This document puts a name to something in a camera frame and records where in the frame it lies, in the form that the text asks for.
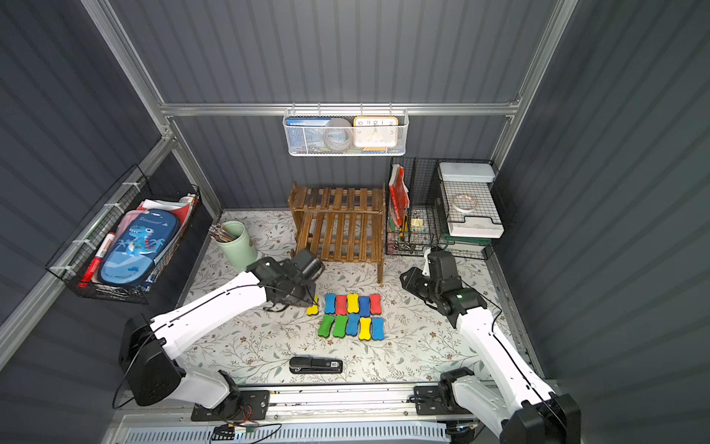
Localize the blue box in basket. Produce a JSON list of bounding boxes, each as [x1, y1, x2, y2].
[[284, 117, 331, 155]]

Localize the black wire side basket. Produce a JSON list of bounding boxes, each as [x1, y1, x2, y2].
[[46, 166, 201, 305]]

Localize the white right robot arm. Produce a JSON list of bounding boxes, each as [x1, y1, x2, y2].
[[399, 251, 582, 443]]

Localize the blue dinosaur pencil case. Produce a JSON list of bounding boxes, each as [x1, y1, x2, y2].
[[98, 209, 179, 287]]

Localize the blue eraser top shelf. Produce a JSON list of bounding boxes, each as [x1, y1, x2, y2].
[[359, 296, 371, 317], [324, 293, 337, 315]]

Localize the pencils in cup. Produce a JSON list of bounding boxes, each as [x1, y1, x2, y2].
[[208, 224, 235, 243]]

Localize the wooden two-tier shelf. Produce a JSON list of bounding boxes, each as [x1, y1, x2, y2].
[[288, 183, 386, 284]]

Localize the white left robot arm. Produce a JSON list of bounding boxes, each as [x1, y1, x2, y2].
[[118, 249, 325, 416]]

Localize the red marker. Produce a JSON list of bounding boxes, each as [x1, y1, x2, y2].
[[78, 232, 116, 289]]

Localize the black stapler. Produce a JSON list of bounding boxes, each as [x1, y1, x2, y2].
[[288, 356, 344, 375]]

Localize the red eraser top shelf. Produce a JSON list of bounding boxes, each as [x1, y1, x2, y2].
[[369, 294, 383, 316], [335, 295, 348, 316]]

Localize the metal base rail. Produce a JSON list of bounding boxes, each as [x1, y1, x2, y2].
[[132, 381, 561, 428]]

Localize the green pencil cup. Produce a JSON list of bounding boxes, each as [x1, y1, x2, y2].
[[217, 220, 258, 270]]

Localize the yellow eraser top shelf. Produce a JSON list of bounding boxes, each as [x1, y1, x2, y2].
[[347, 293, 360, 314], [306, 299, 319, 316]]

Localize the blue eraser shelf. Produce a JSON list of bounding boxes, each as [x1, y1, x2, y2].
[[371, 317, 385, 340], [324, 293, 337, 315], [359, 296, 371, 317], [345, 314, 361, 337]]

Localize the black wire desk organizer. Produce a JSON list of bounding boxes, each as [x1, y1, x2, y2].
[[386, 157, 507, 260]]

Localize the grey tape roll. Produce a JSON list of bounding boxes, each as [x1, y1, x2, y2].
[[323, 118, 353, 153]]

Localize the yellow eraser bottom shelf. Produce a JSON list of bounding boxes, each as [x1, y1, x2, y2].
[[359, 317, 372, 342]]

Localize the white paper tray stack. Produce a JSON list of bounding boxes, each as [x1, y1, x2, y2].
[[438, 162, 504, 240]]

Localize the white wire hanging basket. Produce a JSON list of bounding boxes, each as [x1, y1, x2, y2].
[[282, 107, 410, 157]]

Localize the yellow eraser shelf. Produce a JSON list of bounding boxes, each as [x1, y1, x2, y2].
[[359, 317, 372, 342], [347, 293, 360, 314], [306, 299, 319, 316]]

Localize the orange alarm clock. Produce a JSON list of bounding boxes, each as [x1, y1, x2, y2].
[[353, 116, 399, 151]]

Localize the red book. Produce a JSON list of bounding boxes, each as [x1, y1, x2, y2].
[[388, 164, 410, 228]]

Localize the blue eraser bottom shelf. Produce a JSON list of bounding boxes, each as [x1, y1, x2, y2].
[[345, 314, 361, 337], [371, 317, 385, 340]]

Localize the green eraser bottom shelf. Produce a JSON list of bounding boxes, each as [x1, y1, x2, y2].
[[332, 315, 349, 338], [317, 314, 336, 338]]

